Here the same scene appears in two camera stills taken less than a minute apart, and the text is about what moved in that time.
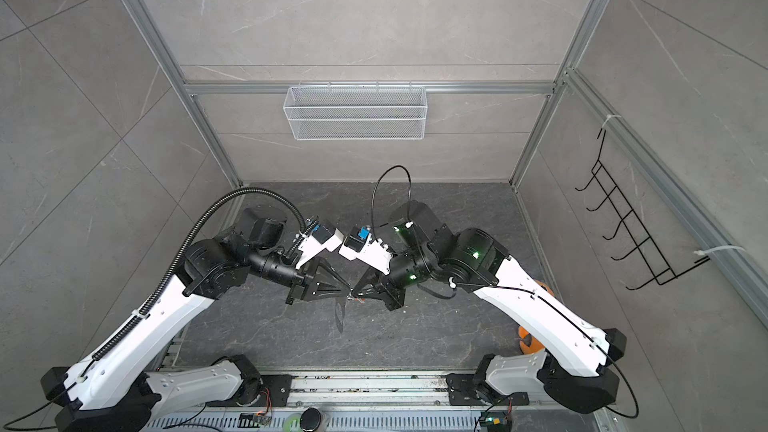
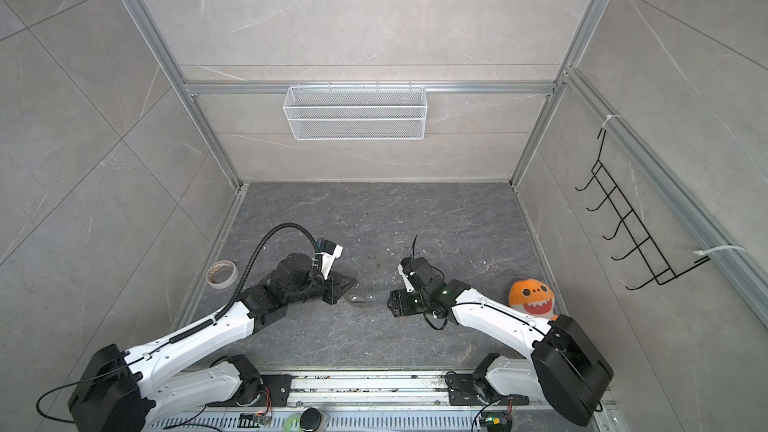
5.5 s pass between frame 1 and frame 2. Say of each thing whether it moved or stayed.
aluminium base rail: stayed
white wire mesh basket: stayed
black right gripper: moved
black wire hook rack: stayed
